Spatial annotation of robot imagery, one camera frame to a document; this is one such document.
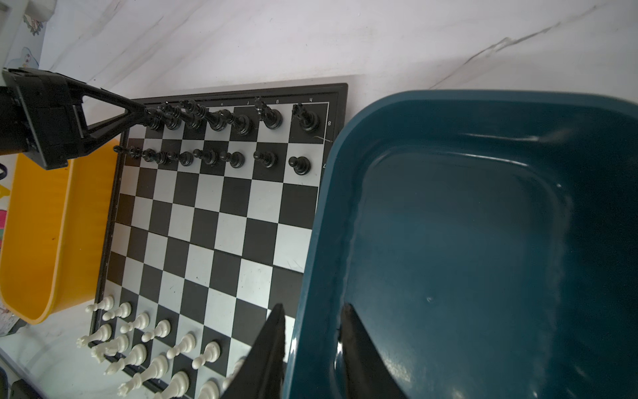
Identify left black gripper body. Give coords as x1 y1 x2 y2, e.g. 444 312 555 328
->
1 68 87 170

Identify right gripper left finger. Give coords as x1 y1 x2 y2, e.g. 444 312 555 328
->
221 304 285 398

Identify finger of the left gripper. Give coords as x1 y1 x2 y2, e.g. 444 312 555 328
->
74 80 146 117
81 113 149 155

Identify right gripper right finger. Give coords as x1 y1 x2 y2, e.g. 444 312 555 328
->
339 303 406 398

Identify black queen piece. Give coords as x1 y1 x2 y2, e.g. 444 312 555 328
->
159 102 202 131

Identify black king piece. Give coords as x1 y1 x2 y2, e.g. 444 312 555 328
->
180 100 228 131

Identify black bishop piece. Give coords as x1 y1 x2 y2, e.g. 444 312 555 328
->
219 109 253 136

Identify yellow plastic tray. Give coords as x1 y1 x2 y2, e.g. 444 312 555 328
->
1 139 119 324

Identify black pawn e7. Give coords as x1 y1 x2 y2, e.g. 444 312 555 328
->
193 149 219 166

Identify black white chessboard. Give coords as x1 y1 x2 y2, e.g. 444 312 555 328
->
91 83 348 398

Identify black pawn f7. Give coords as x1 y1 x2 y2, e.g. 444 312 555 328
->
219 151 245 169

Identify black knight piece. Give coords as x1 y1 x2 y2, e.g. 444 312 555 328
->
254 97 282 130

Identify black pawn g7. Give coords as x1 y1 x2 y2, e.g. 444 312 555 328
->
253 151 277 169

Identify dark teal plastic tray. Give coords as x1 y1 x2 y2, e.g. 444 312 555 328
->
283 91 637 398

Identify black rook piece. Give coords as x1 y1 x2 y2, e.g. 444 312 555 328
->
292 103 320 133

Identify black pawn h7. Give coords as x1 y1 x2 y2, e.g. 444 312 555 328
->
287 156 312 176

